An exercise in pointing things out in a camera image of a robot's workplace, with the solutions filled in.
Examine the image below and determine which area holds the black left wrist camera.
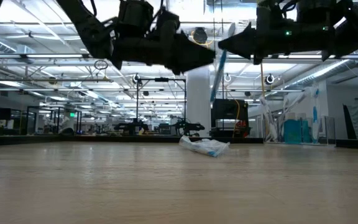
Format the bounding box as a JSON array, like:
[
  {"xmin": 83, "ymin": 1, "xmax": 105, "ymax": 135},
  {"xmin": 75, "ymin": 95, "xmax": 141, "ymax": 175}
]
[{"xmin": 158, "ymin": 11, "xmax": 181, "ymax": 34}]

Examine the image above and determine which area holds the black leaning panel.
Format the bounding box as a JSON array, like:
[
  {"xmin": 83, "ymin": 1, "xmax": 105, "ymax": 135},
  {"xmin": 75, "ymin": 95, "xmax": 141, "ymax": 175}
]
[{"xmin": 342, "ymin": 104, "xmax": 358, "ymax": 140}]

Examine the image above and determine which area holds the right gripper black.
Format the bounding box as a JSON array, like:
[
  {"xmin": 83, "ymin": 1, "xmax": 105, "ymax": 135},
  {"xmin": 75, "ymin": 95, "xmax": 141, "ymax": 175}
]
[{"xmin": 218, "ymin": 6, "xmax": 335, "ymax": 65}]

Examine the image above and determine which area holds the black screen on cart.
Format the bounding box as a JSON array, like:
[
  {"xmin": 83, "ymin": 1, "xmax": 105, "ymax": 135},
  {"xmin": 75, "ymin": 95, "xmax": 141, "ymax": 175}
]
[{"xmin": 209, "ymin": 98, "xmax": 250, "ymax": 139}]

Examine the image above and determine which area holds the long black cable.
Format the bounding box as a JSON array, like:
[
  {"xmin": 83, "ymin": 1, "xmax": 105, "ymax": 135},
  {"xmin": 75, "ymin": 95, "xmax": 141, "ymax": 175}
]
[
  {"xmin": 212, "ymin": 0, "xmax": 218, "ymax": 101},
  {"xmin": 221, "ymin": 0, "xmax": 229, "ymax": 101}
]

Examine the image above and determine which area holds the yellow hanging cord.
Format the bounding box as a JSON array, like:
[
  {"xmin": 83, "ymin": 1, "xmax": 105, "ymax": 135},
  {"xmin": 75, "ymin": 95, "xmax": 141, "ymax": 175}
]
[{"xmin": 232, "ymin": 98, "xmax": 241, "ymax": 138}]

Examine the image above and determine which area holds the black ceiling cable reel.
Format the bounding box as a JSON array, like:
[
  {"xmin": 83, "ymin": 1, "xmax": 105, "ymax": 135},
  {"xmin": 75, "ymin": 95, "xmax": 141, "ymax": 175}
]
[{"xmin": 192, "ymin": 27, "xmax": 209, "ymax": 44}]

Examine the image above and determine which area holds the clear acrylic organizer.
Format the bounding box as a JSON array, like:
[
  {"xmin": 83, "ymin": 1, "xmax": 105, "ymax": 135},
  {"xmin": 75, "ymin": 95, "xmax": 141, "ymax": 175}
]
[{"xmin": 258, "ymin": 114, "xmax": 337, "ymax": 146}]

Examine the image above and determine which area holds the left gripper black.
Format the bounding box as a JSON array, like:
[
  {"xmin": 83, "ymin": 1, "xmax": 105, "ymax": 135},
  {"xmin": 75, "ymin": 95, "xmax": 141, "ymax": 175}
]
[{"xmin": 112, "ymin": 30, "xmax": 216, "ymax": 75}]

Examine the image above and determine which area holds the black frame enclosure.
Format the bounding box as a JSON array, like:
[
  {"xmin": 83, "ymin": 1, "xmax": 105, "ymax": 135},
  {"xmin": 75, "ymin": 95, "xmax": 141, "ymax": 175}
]
[{"xmin": 25, "ymin": 105, "xmax": 82, "ymax": 136}]

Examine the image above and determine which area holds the blue toothbrush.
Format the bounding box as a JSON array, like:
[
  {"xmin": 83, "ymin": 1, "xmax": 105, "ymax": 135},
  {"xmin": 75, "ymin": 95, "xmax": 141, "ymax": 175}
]
[
  {"xmin": 209, "ymin": 22, "xmax": 236, "ymax": 103},
  {"xmin": 310, "ymin": 83, "xmax": 322, "ymax": 144},
  {"xmin": 309, "ymin": 86, "xmax": 323, "ymax": 144},
  {"xmin": 178, "ymin": 134, "xmax": 231, "ymax": 158}
]

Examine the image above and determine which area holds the purple toothbrush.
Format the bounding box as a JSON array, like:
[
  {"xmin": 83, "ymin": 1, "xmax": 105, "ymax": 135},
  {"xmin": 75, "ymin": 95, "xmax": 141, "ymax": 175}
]
[{"xmin": 257, "ymin": 95, "xmax": 277, "ymax": 142}]

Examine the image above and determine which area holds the black gantry frame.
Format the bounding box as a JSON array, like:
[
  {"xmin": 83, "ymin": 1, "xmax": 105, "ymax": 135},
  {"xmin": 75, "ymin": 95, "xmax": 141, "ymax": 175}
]
[{"xmin": 135, "ymin": 77, "xmax": 187, "ymax": 137}]

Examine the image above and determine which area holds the white round pillar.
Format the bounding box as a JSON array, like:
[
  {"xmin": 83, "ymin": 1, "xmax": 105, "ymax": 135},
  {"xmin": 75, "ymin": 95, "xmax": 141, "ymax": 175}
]
[{"xmin": 185, "ymin": 63, "xmax": 212, "ymax": 138}]

